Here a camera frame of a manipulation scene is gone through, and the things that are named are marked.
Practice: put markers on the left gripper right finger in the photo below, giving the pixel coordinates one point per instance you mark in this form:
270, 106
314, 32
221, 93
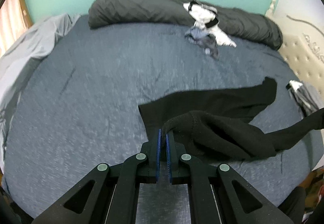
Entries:
218, 194

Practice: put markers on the small blue grey garment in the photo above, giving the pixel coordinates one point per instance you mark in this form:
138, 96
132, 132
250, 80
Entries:
204, 40

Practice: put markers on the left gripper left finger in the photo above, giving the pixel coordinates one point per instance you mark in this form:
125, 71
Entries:
108, 194

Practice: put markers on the white and black garment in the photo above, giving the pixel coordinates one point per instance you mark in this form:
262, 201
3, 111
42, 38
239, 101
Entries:
206, 19

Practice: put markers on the cream tufted headboard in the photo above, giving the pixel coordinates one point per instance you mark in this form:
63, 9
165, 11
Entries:
302, 47

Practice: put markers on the dark grey rolled duvet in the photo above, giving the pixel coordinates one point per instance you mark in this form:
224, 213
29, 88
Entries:
233, 21

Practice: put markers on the grey white clothes pile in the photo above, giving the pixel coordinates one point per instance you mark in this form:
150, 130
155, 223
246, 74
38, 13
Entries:
306, 96

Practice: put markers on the orange striped curtain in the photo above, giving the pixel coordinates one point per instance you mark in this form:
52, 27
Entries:
15, 21

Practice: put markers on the blue grey bed sheet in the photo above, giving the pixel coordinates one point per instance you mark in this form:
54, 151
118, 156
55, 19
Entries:
80, 107

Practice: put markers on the black pants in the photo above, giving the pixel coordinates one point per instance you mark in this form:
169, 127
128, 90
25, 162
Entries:
216, 123

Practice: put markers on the light grey blanket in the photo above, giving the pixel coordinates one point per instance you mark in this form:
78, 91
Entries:
21, 60

